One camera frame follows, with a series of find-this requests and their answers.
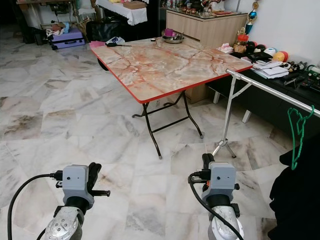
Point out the black TV console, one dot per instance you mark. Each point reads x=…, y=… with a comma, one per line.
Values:
x=265, y=107

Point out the orange ball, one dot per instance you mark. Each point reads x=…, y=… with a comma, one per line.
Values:
x=281, y=56

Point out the metal bowl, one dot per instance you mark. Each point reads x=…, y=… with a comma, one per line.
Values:
x=173, y=39

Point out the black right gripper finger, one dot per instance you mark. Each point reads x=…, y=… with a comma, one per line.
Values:
x=208, y=162

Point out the white plastic bag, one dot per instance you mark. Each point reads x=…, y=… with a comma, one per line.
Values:
x=116, y=41

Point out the pink cloth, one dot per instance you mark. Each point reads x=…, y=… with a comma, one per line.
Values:
x=96, y=45

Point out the black bag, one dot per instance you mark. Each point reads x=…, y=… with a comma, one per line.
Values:
x=102, y=30

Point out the white and blue ball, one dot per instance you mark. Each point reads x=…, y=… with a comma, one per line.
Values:
x=270, y=51

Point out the black utensil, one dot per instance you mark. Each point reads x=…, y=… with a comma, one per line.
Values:
x=111, y=45

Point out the black plush toy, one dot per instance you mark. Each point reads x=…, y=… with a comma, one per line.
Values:
x=252, y=47
x=260, y=49

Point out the table with white cloth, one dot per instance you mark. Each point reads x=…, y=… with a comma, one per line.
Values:
x=125, y=14

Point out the gold and blue trophy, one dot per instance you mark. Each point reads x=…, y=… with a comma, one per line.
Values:
x=252, y=17

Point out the pink cup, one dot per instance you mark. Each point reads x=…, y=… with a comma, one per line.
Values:
x=169, y=32

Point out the green plastic hanger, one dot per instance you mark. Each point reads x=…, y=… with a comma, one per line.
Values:
x=298, y=131

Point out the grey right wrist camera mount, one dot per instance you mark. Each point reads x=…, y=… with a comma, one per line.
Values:
x=224, y=179

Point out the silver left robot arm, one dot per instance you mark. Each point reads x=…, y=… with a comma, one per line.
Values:
x=62, y=227

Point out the navy garment with red stripe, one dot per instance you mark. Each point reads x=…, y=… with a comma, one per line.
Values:
x=297, y=200

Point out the light wooden cabinet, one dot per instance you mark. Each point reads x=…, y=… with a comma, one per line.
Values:
x=210, y=31

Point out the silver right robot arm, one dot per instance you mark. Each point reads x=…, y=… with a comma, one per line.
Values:
x=225, y=227

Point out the silver metal clothes rack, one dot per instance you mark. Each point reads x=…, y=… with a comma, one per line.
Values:
x=270, y=92

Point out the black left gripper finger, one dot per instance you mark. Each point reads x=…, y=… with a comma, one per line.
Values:
x=95, y=169

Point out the purple suitcase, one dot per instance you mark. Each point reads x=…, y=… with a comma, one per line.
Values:
x=69, y=39

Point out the pink tissue pack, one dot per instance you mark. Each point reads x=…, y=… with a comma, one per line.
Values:
x=226, y=48

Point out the jar with red lid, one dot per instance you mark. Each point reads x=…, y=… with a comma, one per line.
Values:
x=242, y=42

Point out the stack of white papers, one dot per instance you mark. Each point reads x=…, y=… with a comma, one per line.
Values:
x=270, y=69

